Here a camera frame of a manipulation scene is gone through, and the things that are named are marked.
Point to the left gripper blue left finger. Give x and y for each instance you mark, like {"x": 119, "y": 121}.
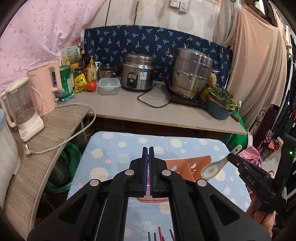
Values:
{"x": 144, "y": 175}

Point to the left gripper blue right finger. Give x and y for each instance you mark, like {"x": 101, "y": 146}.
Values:
{"x": 151, "y": 168}

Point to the white ceramic spoon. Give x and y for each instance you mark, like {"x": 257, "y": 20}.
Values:
{"x": 215, "y": 170}

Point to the dark red chopstick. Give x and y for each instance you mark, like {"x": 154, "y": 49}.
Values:
{"x": 172, "y": 235}

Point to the right human hand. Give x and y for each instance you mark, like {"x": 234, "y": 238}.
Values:
{"x": 265, "y": 219}

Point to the pink floral fabric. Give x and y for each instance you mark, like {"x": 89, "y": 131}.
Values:
{"x": 250, "y": 154}

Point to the pink perforated utensil basket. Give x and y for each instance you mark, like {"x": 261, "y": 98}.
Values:
{"x": 189, "y": 168}

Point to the blue polka dot tablecloth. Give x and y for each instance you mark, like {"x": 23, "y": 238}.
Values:
{"x": 108, "y": 153}

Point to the green plastic bag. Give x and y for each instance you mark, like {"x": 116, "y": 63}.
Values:
{"x": 231, "y": 140}

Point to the black induction cooker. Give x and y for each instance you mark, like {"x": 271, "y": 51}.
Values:
{"x": 184, "y": 101}

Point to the clear food container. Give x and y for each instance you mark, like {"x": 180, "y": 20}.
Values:
{"x": 109, "y": 86}

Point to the steel rice cooker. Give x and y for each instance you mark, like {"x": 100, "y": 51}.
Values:
{"x": 138, "y": 71}

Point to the blue basin with greens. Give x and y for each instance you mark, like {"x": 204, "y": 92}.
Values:
{"x": 219, "y": 103}

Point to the red tomato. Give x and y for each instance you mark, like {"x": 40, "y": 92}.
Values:
{"x": 91, "y": 86}

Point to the large steel steamer pot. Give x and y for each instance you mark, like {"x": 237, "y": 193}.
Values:
{"x": 191, "y": 70}

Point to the small lidded pot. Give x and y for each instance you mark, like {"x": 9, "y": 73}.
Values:
{"x": 107, "y": 71}

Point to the yellow snack packet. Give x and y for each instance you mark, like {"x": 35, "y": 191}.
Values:
{"x": 79, "y": 84}

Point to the green tin can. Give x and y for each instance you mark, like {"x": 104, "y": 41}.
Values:
{"x": 67, "y": 84}

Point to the yellow oil bottle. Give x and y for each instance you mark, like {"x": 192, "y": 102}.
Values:
{"x": 91, "y": 70}

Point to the beige curtain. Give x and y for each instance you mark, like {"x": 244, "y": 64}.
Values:
{"x": 259, "y": 65}

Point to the navy floral cloth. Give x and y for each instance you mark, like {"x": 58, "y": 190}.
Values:
{"x": 111, "y": 44}

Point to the pink electric kettle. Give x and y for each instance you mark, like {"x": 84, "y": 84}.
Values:
{"x": 45, "y": 81}

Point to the white carton box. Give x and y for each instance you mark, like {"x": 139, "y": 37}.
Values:
{"x": 71, "y": 52}

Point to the white blender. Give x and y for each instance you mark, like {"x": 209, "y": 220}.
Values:
{"x": 18, "y": 103}

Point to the pink floral curtain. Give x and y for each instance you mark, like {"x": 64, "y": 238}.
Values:
{"x": 38, "y": 31}

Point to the wall power socket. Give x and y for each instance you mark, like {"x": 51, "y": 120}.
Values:
{"x": 181, "y": 6}

